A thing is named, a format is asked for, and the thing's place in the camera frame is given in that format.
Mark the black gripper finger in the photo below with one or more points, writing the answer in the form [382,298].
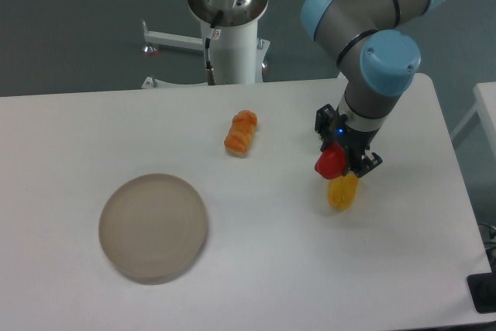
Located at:
[365,163]
[323,126]

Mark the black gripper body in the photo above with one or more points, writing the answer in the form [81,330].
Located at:
[353,141]

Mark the red pepper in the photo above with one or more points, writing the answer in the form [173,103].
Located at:
[332,162]

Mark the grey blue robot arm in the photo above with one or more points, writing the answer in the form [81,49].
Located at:
[361,38]

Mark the yellow pepper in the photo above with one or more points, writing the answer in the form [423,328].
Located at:
[342,191]

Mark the beige round plate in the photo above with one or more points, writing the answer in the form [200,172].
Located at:
[153,228]

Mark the orange braided bread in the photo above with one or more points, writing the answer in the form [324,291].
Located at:
[240,135]

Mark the white side table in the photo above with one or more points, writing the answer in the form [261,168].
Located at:
[482,112]

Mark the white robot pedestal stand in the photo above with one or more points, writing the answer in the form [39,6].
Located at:
[232,50]

